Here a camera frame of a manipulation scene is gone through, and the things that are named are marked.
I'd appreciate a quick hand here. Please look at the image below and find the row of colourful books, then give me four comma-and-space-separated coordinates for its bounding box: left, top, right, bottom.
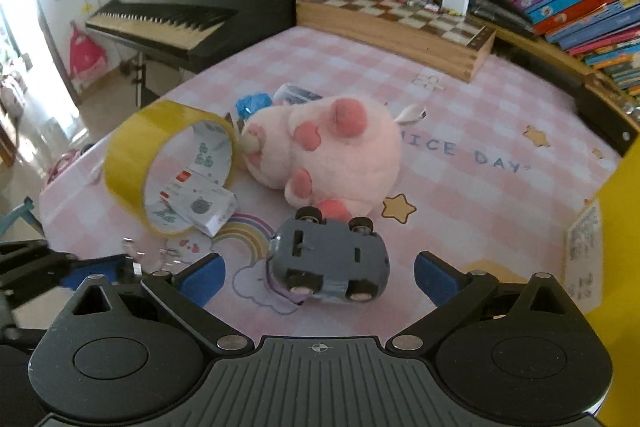
470, 0, 639, 98

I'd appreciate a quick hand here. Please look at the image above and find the black electronic keyboard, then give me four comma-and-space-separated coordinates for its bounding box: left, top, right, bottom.
86, 0, 296, 72

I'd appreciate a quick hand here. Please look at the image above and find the blue crumpled wrapper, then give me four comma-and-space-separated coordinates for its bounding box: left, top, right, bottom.
235, 93, 273, 120

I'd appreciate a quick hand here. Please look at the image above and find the yellow cardboard box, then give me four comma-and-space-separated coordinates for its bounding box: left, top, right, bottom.
563, 144, 639, 426

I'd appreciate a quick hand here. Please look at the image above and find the pink plush pig toy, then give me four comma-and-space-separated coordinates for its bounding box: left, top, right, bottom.
239, 96, 402, 222

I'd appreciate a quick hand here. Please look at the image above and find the wooden chess board box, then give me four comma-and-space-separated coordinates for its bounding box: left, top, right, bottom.
296, 0, 496, 82

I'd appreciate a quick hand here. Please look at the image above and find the grey toy car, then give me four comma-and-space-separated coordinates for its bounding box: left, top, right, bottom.
266, 207, 390, 305

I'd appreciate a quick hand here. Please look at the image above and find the pink hanging bag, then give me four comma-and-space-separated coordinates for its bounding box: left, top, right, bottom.
68, 20, 108, 83

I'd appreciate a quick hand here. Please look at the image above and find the white blue card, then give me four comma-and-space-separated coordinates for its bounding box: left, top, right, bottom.
272, 83, 322, 105

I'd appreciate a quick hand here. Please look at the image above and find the small white red box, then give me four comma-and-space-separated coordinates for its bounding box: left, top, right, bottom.
160, 169, 238, 237

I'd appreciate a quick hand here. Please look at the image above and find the yellow tape roll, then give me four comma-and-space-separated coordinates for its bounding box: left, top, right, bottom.
103, 100, 236, 236

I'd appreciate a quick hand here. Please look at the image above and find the pink checkered table mat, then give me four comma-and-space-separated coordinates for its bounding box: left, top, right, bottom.
38, 25, 623, 344

